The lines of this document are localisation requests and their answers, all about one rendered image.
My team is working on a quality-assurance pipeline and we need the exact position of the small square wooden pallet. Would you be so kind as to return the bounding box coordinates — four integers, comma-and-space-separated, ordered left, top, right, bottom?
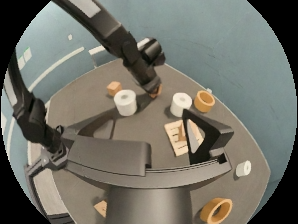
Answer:
165, 120, 203, 156

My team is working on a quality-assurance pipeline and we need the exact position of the orange-brown open cup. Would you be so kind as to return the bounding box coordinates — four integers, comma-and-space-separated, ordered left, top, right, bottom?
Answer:
194, 91, 215, 112

